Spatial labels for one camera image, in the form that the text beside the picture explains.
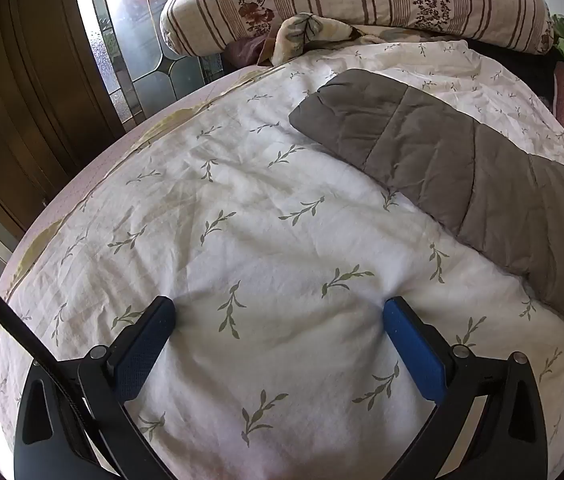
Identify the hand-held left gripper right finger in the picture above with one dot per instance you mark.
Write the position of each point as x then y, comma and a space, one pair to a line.
411, 347

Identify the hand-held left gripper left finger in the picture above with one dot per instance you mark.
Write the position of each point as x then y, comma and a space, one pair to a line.
142, 347

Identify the grey quilted jacket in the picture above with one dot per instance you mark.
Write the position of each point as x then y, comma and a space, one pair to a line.
436, 160

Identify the white leaf-print bedsheet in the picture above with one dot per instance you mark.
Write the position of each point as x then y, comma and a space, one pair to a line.
262, 210

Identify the dark cloth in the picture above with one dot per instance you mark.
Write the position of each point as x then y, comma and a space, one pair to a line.
521, 62

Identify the stained glass window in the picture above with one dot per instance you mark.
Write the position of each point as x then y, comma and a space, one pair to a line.
127, 20

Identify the cream leaf-print cloth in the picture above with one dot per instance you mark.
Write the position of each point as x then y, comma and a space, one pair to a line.
302, 30

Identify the wooden door frame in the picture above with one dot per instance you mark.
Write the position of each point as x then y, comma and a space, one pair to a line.
22, 85

